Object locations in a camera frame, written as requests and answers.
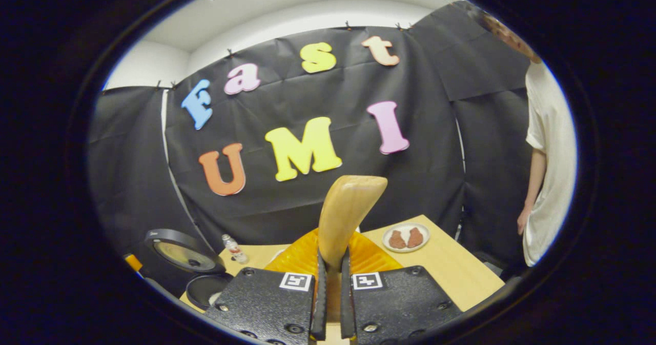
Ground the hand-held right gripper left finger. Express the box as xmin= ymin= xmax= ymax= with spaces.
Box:
xmin=204 ymin=227 xmax=327 ymax=345

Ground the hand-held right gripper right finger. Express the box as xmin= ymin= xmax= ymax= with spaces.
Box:
xmin=341 ymin=231 xmax=463 ymax=345

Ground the dark rice cooker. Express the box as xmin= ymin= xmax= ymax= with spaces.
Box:
xmin=136 ymin=228 xmax=235 ymax=311

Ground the wooden spoon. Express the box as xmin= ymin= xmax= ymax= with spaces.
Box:
xmin=318 ymin=175 xmax=388 ymax=325

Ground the white round plate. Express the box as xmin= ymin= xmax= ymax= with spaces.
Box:
xmin=382 ymin=222 xmax=431 ymax=253

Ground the small clear bottle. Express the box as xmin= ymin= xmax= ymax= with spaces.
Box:
xmin=221 ymin=234 xmax=249 ymax=265

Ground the black backdrop cloth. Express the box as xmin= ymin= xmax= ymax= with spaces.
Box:
xmin=87 ymin=1 xmax=534 ymax=294

